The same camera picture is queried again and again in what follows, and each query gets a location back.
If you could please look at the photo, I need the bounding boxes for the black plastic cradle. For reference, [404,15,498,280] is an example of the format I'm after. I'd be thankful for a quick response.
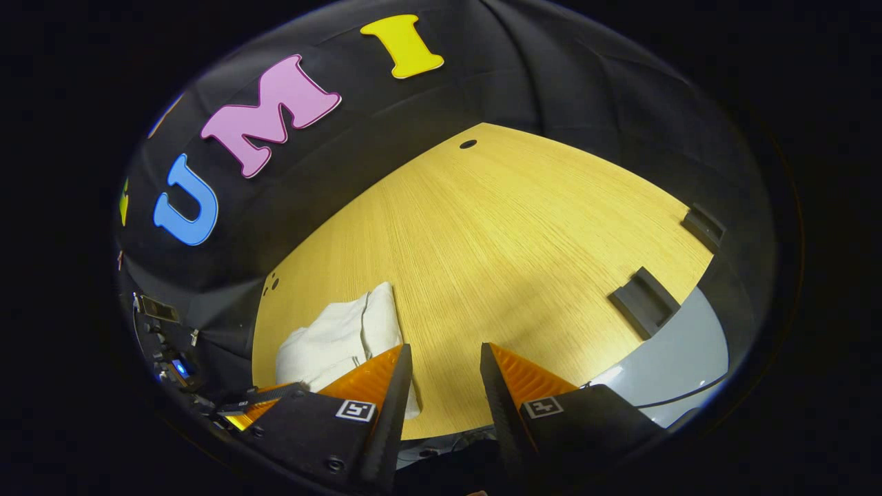
[608,267,681,340]
[681,205,726,252]

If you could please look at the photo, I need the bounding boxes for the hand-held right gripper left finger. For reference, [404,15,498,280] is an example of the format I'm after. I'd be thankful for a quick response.
[241,343,414,493]

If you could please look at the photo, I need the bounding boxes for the black backdrop cloth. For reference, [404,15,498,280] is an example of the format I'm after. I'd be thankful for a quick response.
[114,0,772,414]

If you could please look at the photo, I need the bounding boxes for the thin black cable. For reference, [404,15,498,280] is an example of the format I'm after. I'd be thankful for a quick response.
[582,372,730,411]

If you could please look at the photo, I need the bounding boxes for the white jeans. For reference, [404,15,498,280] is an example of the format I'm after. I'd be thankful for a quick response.
[276,281,422,421]

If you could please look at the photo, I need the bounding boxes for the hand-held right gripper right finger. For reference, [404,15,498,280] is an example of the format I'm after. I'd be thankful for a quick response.
[480,342,666,493]

